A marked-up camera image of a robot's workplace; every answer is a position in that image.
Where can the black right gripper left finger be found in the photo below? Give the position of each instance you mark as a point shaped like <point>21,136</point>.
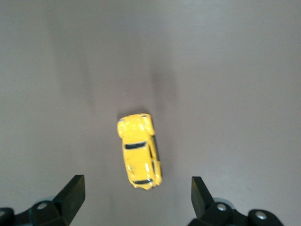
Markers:
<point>56,209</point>

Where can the yellow beetle toy car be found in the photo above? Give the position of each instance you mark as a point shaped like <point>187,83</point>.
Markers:
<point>138,153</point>

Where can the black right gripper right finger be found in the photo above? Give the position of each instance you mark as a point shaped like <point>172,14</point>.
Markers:
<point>218,212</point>

